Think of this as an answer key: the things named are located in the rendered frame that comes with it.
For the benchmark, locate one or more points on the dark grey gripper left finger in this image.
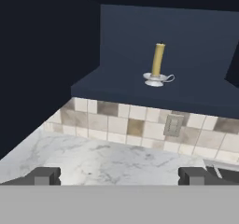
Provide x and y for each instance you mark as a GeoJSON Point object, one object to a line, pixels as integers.
{"type": "Point", "coordinates": [46, 172]}

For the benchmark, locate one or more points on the grey wall outlet plate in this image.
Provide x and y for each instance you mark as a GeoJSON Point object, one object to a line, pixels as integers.
{"type": "Point", "coordinates": [173, 125]}

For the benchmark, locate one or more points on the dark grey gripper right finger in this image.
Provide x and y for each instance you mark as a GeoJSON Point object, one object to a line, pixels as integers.
{"type": "Point", "coordinates": [193, 172]}

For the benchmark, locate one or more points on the dark navy open wall cabinet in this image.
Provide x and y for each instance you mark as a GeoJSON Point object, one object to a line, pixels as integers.
{"type": "Point", "coordinates": [130, 47]}

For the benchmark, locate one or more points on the dark navy cabinet door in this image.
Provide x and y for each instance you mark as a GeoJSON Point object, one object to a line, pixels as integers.
{"type": "Point", "coordinates": [234, 69]}
{"type": "Point", "coordinates": [40, 62]}

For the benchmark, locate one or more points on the yellow candle in white holder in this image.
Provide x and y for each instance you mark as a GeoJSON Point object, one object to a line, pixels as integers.
{"type": "Point", "coordinates": [158, 62]}

